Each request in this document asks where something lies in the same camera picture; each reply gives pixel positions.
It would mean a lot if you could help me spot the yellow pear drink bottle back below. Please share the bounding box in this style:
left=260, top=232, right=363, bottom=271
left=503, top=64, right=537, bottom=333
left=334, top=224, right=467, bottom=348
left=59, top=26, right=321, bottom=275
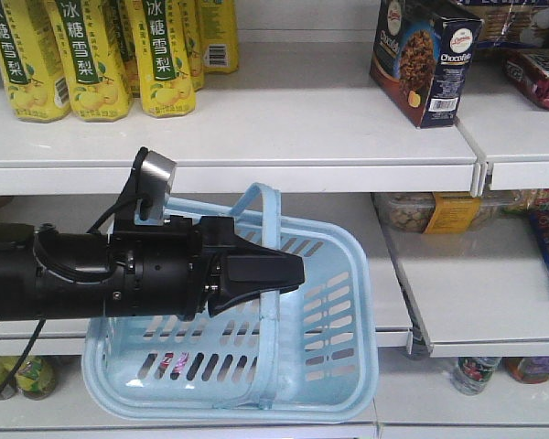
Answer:
left=196, top=0, right=239, bottom=74

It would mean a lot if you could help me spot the green label water bottle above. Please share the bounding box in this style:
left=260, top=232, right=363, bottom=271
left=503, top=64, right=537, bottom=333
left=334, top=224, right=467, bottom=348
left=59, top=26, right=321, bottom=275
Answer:
left=451, top=357, right=502, bottom=396

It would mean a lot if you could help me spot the blue breakfast biscuit bag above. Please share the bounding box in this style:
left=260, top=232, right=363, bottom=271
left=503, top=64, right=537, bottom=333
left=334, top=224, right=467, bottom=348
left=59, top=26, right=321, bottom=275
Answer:
left=456, top=0, right=549, bottom=49

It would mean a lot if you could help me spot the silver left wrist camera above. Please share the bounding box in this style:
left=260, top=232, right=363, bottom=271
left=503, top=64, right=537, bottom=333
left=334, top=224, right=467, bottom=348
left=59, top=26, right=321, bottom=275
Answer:
left=133, top=147, right=177, bottom=225

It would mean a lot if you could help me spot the light blue plastic basket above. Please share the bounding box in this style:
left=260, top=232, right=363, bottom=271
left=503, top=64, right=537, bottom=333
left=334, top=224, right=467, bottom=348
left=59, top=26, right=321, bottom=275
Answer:
left=81, top=184, right=379, bottom=423

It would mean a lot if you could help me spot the yellow pear drink bottle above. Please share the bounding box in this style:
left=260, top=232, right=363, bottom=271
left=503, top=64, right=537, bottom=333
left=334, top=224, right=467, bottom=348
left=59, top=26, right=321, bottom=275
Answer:
left=196, top=0, right=239, bottom=74
left=124, top=0, right=196, bottom=118
left=44, top=0, right=133, bottom=123
left=0, top=1, right=70, bottom=123

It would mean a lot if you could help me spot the clear tub of biscuits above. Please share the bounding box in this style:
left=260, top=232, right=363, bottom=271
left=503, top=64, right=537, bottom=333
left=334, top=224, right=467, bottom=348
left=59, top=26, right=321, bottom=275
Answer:
left=373, top=190, right=522, bottom=234

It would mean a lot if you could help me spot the pink snack pack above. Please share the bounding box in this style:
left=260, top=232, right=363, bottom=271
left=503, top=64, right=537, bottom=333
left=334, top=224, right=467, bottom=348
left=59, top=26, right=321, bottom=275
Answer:
left=503, top=48, right=549, bottom=110

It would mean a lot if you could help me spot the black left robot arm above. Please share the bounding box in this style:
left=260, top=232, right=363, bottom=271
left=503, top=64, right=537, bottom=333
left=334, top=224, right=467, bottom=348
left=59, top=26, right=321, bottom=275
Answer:
left=0, top=216, right=305, bottom=322

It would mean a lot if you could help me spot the chocolate cookie box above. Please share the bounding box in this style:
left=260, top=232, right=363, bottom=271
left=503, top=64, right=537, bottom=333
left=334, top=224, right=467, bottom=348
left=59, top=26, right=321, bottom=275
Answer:
left=370, top=0, right=482, bottom=128

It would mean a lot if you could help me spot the white drink shelving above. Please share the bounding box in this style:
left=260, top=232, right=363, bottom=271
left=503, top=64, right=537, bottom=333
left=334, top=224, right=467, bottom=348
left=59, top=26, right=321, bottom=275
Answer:
left=0, top=1, right=549, bottom=438

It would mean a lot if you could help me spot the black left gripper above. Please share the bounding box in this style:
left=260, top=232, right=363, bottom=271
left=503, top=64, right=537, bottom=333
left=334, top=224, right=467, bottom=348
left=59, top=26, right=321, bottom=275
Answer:
left=105, top=216, right=305, bottom=319

